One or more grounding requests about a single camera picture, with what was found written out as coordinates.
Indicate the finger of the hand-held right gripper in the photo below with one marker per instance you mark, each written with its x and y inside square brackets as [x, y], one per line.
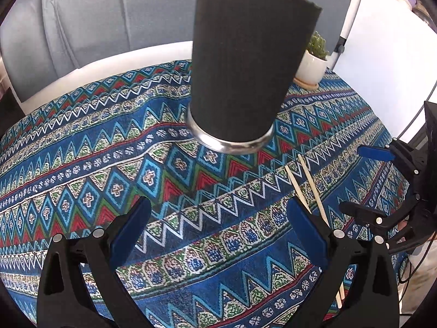
[375, 152]
[362, 211]

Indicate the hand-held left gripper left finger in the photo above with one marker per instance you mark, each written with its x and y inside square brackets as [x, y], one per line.
[131, 225]

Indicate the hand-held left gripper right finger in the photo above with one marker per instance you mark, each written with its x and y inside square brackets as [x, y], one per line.
[304, 225]

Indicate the wooden chopstick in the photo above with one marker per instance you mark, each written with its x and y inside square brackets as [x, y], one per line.
[297, 187]
[312, 188]

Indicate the black ribbed cup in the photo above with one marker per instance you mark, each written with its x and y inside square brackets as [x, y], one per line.
[245, 75]

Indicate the blue patterned tablecloth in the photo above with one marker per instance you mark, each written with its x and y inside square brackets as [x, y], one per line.
[102, 143]

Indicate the white board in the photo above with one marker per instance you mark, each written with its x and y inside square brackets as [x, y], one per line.
[382, 58]

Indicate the wooden plant saucer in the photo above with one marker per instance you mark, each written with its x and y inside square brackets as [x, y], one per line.
[307, 84]

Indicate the potted cactus in white pot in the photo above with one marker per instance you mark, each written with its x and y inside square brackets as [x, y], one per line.
[312, 66]

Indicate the white pole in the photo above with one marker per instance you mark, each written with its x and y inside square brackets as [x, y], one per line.
[353, 3]

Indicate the grey fabric sofa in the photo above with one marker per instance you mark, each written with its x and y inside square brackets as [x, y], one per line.
[102, 13]

